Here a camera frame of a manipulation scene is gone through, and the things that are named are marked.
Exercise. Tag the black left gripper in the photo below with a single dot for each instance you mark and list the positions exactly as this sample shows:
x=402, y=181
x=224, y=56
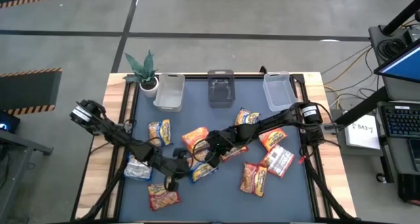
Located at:
x=178, y=167

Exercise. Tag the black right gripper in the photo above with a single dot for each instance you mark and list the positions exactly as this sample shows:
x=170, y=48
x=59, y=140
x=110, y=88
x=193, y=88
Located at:
x=220, y=142

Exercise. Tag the red Maruchan noodle pack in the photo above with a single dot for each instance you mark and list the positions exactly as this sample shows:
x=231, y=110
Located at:
x=253, y=179
x=162, y=197
x=236, y=152

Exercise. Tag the blue Maruchan noodle pack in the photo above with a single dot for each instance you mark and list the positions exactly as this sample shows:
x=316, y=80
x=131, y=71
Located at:
x=160, y=132
x=136, y=172
x=246, y=117
x=200, y=174

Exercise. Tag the orange Maruchan noodle pack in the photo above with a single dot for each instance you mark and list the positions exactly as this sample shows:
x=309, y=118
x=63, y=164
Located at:
x=195, y=137
x=279, y=160
x=274, y=138

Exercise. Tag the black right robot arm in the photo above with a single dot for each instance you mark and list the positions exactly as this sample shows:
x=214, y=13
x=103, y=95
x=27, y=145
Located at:
x=279, y=117

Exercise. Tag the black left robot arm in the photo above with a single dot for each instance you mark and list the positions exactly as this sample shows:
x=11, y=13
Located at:
x=115, y=137

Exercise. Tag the blue table mat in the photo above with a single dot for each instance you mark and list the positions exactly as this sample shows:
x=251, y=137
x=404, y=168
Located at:
x=210, y=201

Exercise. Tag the dark grey plastic bin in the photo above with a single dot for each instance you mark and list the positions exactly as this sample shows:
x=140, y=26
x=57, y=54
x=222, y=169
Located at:
x=221, y=100

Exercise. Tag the white plastic bin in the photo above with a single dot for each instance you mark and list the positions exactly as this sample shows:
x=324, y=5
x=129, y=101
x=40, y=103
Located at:
x=169, y=96

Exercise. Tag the small red tag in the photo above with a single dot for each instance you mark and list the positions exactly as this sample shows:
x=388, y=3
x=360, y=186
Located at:
x=301, y=159

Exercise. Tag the green plant in white pot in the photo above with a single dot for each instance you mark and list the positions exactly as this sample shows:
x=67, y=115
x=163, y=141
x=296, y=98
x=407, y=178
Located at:
x=149, y=90

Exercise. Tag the clear plastic bin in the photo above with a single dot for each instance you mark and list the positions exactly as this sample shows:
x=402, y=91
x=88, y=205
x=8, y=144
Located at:
x=279, y=92

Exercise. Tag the white paper note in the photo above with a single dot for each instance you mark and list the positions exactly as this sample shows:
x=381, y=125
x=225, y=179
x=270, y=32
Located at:
x=361, y=137

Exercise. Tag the grey metal desk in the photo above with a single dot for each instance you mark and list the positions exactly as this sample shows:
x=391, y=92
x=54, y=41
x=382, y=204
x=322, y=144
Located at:
x=13, y=171

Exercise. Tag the black device with blue light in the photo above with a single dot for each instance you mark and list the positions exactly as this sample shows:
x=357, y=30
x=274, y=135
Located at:
x=10, y=122

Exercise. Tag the black slanted support beam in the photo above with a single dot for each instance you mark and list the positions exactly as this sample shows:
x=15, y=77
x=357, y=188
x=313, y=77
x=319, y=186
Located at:
x=377, y=97

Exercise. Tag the black backlit keyboard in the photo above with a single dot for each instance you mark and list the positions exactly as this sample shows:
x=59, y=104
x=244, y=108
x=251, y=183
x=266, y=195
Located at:
x=400, y=120

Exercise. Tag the dark tablet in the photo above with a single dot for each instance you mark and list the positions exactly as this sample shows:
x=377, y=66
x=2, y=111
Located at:
x=415, y=155

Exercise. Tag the computer monitor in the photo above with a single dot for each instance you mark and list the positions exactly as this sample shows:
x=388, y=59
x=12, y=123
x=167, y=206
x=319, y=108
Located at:
x=407, y=64

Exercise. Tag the small black device box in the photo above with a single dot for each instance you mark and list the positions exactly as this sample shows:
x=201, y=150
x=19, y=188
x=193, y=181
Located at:
x=411, y=36

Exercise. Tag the black thick pole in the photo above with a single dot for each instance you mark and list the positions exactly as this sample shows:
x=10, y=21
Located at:
x=402, y=17

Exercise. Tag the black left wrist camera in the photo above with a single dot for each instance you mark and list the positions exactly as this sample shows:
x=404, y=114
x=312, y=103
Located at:
x=180, y=151

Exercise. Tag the small black camera mount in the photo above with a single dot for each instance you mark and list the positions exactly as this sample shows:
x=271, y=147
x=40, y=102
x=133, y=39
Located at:
x=262, y=69

